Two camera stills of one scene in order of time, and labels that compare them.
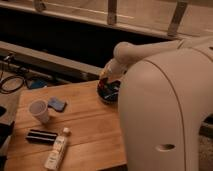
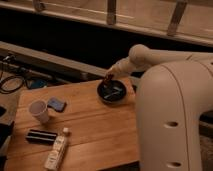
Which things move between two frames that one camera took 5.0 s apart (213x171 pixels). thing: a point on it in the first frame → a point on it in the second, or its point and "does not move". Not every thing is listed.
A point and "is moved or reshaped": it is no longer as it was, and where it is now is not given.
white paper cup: [39, 109] does not move
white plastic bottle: [54, 157] does not move
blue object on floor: [38, 83] does not move
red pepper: [101, 84] is moved or reshaped
